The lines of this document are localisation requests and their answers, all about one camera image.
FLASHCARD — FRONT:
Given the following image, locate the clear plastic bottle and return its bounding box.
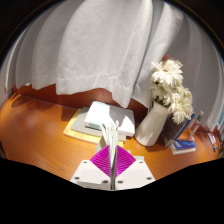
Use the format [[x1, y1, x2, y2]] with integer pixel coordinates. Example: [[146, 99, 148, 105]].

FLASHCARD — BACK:
[[188, 110, 205, 138]]

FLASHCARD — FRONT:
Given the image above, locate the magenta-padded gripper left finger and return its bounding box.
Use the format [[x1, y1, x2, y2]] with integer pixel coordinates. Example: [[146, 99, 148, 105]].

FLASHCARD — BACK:
[[69, 144, 113, 191]]

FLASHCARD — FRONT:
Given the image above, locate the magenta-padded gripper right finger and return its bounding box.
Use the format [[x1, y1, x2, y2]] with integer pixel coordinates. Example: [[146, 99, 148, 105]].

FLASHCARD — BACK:
[[115, 145, 156, 191]]

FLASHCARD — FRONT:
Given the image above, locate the yellow book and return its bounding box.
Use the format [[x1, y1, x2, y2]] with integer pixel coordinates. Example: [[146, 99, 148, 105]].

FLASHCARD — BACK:
[[62, 107, 125, 148]]

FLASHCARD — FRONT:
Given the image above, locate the blue upright book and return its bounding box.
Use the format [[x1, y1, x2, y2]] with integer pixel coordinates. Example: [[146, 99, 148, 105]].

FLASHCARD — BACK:
[[173, 113, 197, 143]]

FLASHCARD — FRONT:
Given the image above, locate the blue flat book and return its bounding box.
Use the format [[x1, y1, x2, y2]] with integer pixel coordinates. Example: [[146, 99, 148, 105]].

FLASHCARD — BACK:
[[170, 139, 198, 156]]

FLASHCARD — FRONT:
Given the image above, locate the white flower bouquet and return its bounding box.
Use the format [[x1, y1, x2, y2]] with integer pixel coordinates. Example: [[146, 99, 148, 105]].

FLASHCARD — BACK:
[[149, 59, 194, 125]]

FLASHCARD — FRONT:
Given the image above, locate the white book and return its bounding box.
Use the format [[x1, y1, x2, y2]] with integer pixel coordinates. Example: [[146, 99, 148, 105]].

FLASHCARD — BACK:
[[84, 100, 136, 138]]

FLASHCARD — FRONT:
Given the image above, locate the grey book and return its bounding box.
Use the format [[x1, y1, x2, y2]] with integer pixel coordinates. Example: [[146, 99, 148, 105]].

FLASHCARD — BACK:
[[70, 106, 128, 143]]

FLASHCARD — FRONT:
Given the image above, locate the white curtain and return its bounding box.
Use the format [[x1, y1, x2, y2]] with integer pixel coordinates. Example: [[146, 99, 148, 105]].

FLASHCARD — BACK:
[[6, 0, 224, 132]]

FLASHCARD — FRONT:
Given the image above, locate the white ceramic vase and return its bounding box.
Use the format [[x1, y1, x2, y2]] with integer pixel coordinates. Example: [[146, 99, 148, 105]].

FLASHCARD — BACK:
[[134, 100, 173, 147]]

